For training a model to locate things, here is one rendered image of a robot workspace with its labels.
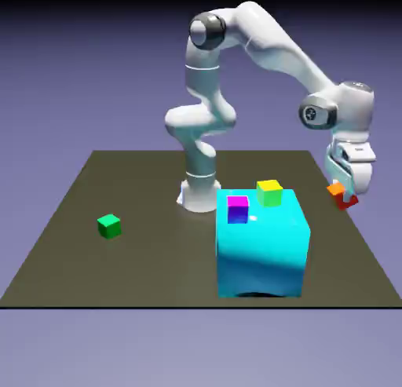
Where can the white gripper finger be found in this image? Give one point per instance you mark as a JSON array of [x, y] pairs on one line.
[[347, 196]]

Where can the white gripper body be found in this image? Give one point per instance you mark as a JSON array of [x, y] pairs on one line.
[[361, 176]]

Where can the small orange cube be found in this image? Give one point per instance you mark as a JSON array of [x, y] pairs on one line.
[[336, 189]]

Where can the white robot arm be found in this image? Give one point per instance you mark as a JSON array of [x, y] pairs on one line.
[[201, 79]]

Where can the small yellow cube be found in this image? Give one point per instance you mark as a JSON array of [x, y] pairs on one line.
[[269, 192]]

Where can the small magenta cube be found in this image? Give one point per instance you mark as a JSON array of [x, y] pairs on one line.
[[237, 209]]

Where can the small green cube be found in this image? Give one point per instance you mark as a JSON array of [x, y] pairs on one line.
[[109, 226]]

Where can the large cyan box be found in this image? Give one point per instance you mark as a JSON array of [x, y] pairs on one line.
[[260, 252]]

